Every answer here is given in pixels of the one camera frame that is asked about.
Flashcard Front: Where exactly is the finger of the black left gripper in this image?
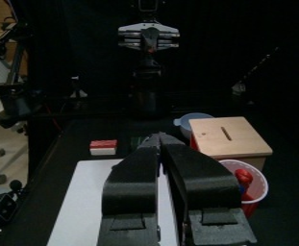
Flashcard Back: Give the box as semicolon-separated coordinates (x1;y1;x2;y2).
150;27;162;54
140;27;151;54

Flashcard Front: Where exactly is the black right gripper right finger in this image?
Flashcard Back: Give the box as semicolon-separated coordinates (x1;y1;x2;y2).
158;133;258;246

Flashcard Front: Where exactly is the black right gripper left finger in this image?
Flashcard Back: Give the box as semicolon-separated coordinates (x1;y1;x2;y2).
96;133;162;246

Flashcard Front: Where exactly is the red and blue toy figure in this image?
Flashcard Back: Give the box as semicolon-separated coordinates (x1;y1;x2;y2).
234;168;255;202

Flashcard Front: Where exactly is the white rectangular board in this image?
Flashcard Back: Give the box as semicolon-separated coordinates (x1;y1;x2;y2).
47;159;182;246

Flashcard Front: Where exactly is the red plastic cup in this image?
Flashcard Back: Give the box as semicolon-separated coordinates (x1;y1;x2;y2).
218;159;270;219

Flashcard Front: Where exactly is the red and white block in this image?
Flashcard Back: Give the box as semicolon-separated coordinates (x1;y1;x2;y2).
88;139;118;157

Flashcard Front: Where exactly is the wooden box with red front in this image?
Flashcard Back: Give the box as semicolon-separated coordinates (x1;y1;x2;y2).
187;116;274;171

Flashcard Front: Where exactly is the small tripod stand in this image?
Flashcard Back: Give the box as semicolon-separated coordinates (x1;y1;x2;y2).
68;75;88;99

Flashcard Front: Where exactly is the blue-grey bowl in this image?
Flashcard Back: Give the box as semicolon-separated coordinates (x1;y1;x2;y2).
173;111;217;139

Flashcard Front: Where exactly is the metal brace rod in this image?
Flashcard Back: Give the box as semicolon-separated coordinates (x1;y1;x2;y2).
231;47;283;96

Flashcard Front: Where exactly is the black rolling stand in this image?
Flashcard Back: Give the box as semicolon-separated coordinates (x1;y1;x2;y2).
0;22;44;185

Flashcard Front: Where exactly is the thin red cable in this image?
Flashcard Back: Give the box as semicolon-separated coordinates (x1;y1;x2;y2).
43;102;64;133

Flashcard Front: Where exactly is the black small camera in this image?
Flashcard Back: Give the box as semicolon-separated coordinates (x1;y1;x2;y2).
0;179;24;227

